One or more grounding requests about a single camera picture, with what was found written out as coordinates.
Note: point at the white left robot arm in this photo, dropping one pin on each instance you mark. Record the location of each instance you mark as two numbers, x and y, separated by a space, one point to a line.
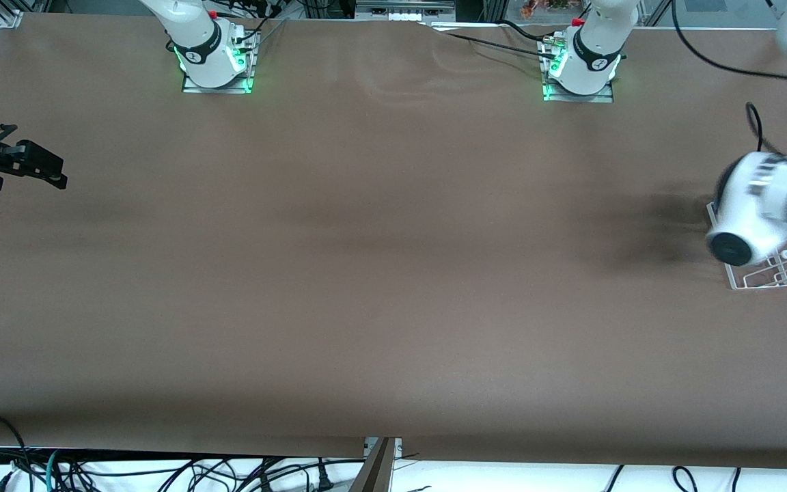
755 205

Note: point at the wooden table leg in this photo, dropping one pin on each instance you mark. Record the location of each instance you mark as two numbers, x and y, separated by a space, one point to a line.
376 471

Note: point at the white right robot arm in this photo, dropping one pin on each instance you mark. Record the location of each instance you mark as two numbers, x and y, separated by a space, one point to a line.
192 27

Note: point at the small metal bracket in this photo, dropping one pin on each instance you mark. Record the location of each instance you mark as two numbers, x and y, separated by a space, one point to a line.
397 447

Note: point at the grey device with white sockets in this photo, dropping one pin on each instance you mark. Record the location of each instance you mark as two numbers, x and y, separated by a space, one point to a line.
404 10

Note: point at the black power plug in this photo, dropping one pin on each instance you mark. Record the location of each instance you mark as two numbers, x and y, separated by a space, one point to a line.
324 478

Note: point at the orange colourful object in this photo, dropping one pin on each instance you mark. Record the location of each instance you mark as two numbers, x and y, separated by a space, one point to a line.
550 7

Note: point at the aluminium frame bracket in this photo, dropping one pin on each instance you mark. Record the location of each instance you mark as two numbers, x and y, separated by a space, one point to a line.
9 15

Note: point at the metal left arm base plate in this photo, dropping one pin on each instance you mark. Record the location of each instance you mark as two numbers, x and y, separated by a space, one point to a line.
598 99

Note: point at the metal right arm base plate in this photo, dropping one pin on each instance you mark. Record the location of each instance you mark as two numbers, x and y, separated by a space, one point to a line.
251 68

